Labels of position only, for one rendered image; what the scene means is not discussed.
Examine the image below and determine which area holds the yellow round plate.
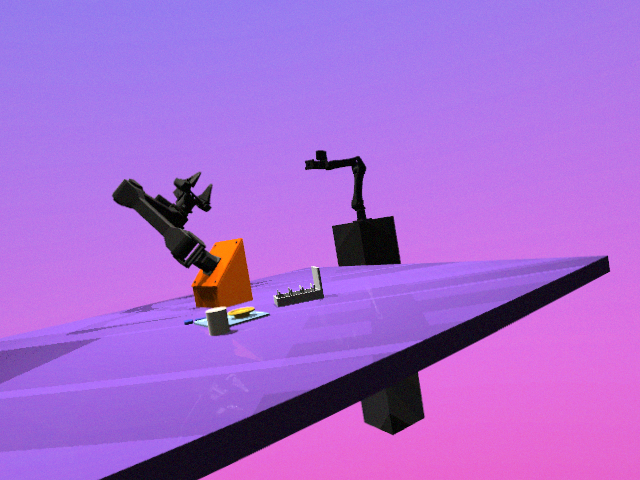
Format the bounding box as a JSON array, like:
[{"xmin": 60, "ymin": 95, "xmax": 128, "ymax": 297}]
[{"xmin": 227, "ymin": 307, "xmax": 255, "ymax": 319}]

